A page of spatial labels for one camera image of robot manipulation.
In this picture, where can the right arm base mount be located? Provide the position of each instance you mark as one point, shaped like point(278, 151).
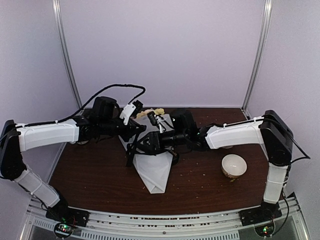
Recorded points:
point(260, 215)

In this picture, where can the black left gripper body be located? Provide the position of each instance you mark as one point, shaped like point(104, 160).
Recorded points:
point(131, 127)

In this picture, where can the plain white round bowl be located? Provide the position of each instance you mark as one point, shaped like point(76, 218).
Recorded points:
point(233, 166)

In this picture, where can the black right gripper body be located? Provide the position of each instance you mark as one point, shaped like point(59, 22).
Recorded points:
point(162, 143)

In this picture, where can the large yellow flower bunch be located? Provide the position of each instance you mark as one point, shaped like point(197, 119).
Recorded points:
point(157, 111)

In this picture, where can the aluminium corner post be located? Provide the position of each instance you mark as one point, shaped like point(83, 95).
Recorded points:
point(264, 30)
point(65, 53)

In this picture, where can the patterned white mug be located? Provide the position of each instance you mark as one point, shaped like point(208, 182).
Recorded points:
point(82, 143)

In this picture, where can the right aluminium corner post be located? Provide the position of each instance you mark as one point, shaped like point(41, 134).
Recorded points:
point(264, 30)

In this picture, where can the left aluminium corner post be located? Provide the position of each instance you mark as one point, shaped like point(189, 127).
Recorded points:
point(65, 53)

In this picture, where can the aluminium front rail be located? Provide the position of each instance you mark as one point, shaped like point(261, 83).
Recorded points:
point(287, 224)

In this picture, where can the white scalloped bowl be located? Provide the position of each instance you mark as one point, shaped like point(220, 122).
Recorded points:
point(227, 147)

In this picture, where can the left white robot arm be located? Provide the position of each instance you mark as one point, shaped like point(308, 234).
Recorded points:
point(18, 138)

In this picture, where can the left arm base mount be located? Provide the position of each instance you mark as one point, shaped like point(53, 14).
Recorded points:
point(68, 219)

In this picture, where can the white wrapping paper sheet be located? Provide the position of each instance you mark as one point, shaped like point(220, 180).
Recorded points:
point(154, 170)

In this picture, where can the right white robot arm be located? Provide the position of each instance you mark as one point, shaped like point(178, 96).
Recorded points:
point(268, 130)

